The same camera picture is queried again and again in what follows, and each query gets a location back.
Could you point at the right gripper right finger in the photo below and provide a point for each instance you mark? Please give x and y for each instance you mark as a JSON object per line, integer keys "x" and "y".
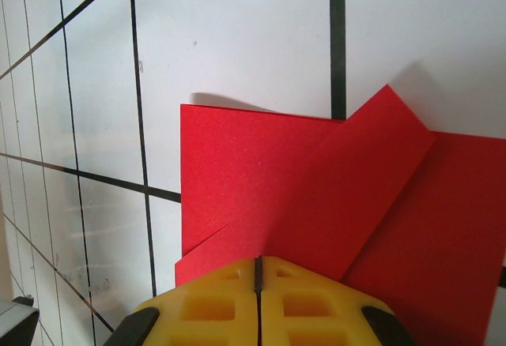
{"x": 312, "y": 314}

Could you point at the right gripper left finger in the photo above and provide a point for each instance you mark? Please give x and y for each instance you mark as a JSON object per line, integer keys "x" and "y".
{"x": 205, "y": 314}

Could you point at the red square paper sheet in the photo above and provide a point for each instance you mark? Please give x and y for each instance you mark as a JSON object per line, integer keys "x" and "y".
{"x": 316, "y": 188}

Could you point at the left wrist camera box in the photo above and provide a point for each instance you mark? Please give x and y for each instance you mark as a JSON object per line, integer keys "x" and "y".
{"x": 16, "y": 322}

